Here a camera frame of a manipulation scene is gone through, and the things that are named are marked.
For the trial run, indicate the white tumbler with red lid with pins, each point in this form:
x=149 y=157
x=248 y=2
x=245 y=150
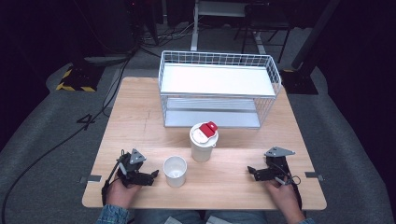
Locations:
x=202 y=146

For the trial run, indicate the person's left hand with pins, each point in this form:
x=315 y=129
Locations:
x=120 y=194

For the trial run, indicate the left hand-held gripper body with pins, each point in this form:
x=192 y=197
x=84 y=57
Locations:
x=130 y=165

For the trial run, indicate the grey tape piece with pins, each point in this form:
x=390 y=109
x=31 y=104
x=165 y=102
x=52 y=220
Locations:
x=313 y=175
x=93 y=178

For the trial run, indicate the black cabinet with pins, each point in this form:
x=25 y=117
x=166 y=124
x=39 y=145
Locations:
x=109 y=28

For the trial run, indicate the yellow black striped base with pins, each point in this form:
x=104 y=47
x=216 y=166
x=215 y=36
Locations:
x=77 y=81

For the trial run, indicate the person's right hand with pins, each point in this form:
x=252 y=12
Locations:
x=288 y=197

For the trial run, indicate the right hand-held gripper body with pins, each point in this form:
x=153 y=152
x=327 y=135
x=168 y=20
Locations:
x=275 y=171

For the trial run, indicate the white cup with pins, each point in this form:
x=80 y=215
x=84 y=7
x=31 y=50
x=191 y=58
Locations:
x=175 y=174

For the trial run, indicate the black chair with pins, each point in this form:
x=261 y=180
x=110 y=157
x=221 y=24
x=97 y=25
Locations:
x=267 y=18

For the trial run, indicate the black slanted stand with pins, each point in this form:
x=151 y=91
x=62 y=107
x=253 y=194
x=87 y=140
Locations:
x=306 y=46

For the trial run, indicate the white metal desk frame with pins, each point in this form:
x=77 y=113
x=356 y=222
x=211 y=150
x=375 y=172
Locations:
x=194 y=28

